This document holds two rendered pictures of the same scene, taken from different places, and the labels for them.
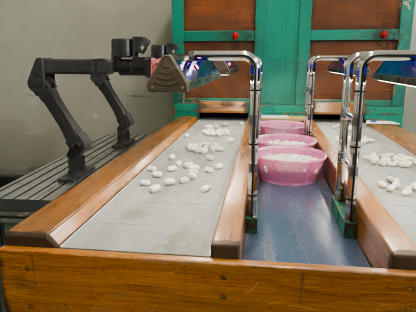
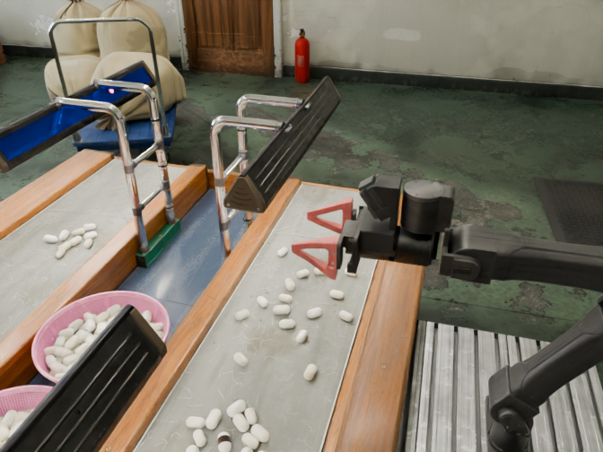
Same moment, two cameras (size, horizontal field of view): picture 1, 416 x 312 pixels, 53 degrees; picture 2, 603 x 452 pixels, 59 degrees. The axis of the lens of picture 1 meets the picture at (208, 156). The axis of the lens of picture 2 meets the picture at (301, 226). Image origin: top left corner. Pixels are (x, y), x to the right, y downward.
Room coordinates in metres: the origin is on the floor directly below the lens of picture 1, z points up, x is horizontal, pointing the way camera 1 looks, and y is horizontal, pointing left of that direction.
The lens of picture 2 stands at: (2.19, 0.23, 1.53)
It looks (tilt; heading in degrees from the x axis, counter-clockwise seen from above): 32 degrees down; 189
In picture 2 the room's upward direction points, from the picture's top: straight up
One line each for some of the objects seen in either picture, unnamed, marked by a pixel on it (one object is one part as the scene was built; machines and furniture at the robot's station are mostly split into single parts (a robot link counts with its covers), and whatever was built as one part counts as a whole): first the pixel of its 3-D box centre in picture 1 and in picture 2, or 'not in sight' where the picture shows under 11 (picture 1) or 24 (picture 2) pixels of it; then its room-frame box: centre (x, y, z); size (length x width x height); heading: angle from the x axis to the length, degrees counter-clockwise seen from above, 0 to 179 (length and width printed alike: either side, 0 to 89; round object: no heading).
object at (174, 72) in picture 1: (194, 69); (293, 130); (1.09, 0.04, 1.08); 0.62 x 0.08 x 0.07; 172
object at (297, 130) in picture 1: (280, 132); not in sight; (2.19, -0.39, 0.72); 0.27 x 0.27 x 0.10
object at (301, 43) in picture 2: not in sight; (302, 55); (-2.77, -0.54, 0.25); 0.18 x 0.14 x 0.49; 174
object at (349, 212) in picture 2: (160, 67); (333, 222); (1.47, 0.16, 1.07); 0.09 x 0.07 x 0.07; 84
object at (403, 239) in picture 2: (126, 65); (415, 242); (1.52, 0.29, 1.08); 0.07 x 0.06 x 0.07; 84
